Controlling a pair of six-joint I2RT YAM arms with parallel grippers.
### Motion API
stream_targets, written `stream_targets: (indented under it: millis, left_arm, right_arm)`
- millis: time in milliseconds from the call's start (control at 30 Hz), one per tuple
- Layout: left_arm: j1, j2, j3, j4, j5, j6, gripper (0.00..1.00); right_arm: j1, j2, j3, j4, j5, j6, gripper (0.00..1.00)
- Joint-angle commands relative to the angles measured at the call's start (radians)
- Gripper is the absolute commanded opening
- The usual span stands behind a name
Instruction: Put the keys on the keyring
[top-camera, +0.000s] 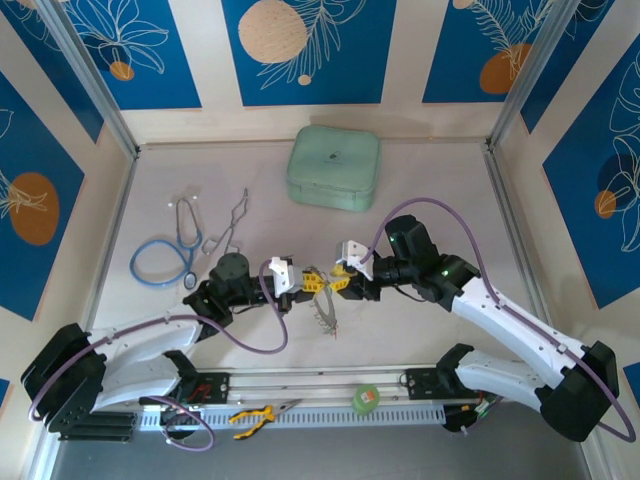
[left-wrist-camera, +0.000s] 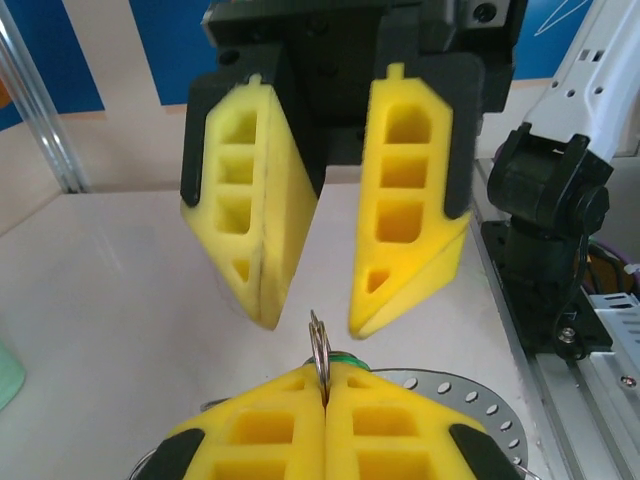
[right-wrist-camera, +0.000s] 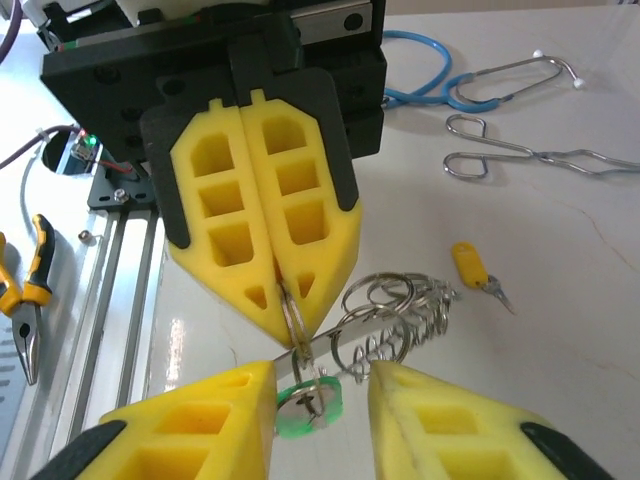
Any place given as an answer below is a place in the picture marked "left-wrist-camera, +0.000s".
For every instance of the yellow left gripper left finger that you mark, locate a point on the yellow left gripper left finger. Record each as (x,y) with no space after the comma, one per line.
(260,430)

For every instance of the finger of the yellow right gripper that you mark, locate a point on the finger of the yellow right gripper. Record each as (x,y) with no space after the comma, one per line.
(280,200)
(440,150)

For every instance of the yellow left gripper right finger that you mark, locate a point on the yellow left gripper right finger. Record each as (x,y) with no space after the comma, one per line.
(390,430)

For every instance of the metal key holder with rings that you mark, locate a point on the metal key holder with rings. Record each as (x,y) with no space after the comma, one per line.
(450,405)

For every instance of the mint green zip case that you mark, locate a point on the mint green zip case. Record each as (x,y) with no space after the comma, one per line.
(10,375)

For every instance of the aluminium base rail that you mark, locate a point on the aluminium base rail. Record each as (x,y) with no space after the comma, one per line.
(575,425)

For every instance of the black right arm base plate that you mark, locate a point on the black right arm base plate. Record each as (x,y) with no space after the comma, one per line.
(590,335)

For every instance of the aluminium frame post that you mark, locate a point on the aluminium frame post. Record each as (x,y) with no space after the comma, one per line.
(47,130)

